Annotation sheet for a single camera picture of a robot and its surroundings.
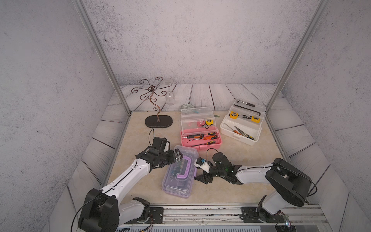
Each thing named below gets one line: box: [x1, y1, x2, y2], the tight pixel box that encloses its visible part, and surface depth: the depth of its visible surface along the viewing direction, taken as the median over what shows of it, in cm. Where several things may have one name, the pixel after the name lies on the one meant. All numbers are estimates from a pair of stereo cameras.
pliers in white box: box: [224, 122, 255, 141], surface depth 107 cm
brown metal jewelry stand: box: [130, 76, 173, 128], surface depth 106 cm
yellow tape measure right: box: [251, 116, 261, 124], surface depth 106 cm
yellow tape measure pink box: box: [205, 119, 215, 127], surface depth 104 cm
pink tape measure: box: [196, 120, 206, 128], surface depth 104 cm
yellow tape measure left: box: [229, 111, 240, 120], surface depth 110 cm
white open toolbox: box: [219, 98, 267, 146], surface depth 109 cm
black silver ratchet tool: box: [236, 100, 256, 108], surface depth 113 cm
